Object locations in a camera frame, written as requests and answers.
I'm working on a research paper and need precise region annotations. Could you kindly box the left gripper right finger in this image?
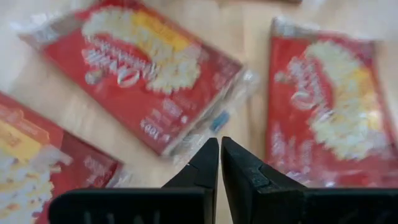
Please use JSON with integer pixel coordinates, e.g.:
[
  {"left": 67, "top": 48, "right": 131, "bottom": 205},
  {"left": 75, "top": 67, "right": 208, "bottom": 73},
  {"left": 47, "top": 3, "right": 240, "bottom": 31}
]
[{"left": 220, "top": 136, "right": 398, "bottom": 224}]

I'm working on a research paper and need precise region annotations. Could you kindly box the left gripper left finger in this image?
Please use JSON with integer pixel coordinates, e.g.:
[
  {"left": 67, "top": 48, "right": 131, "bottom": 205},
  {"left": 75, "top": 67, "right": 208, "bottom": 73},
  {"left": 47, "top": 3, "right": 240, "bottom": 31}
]
[{"left": 48, "top": 136, "right": 220, "bottom": 224}]

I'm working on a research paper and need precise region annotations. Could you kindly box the red popcorn bag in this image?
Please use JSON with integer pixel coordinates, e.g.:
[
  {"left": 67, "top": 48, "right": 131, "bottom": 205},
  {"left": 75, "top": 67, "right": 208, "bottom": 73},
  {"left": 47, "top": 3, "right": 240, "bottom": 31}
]
[
  {"left": 0, "top": 91, "right": 134, "bottom": 224},
  {"left": 12, "top": 0, "right": 261, "bottom": 166},
  {"left": 264, "top": 17, "right": 398, "bottom": 189}
]

